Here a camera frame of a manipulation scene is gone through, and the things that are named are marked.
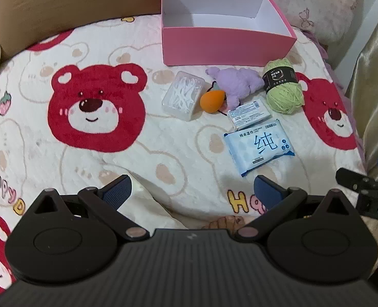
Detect brown pillow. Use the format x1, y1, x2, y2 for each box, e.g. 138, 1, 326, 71
0, 0, 177, 60

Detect small white blue packet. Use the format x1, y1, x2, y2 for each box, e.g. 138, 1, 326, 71
227, 100, 273, 131

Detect pink floral pillow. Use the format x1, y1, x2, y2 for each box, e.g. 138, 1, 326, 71
176, 0, 367, 45

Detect gold satin curtain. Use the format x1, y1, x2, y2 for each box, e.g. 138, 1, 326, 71
344, 0, 378, 183

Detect blue wet wipes pack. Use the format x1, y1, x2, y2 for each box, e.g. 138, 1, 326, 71
224, 118, 296, 177

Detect green yarn ball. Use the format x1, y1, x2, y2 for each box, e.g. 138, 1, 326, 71
262, 57, 305, 115

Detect person's foot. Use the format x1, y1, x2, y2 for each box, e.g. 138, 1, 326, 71
202, 216, 260, 231

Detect clear floss pick box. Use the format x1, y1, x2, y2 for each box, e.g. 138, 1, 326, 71
162, 70, 205, 122

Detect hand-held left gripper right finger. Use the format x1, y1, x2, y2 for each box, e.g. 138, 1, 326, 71
234, 175, 358, 243

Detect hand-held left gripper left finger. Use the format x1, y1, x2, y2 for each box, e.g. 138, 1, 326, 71
26, 175, 149, 239

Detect pink cardboard box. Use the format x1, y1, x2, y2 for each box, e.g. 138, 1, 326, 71
161, 0, 298, 68

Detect orange makeup sponge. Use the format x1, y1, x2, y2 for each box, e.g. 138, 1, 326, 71
200, 90, 225, 113

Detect purple plush toy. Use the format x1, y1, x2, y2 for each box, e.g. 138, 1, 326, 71
206, 67, 266, 109

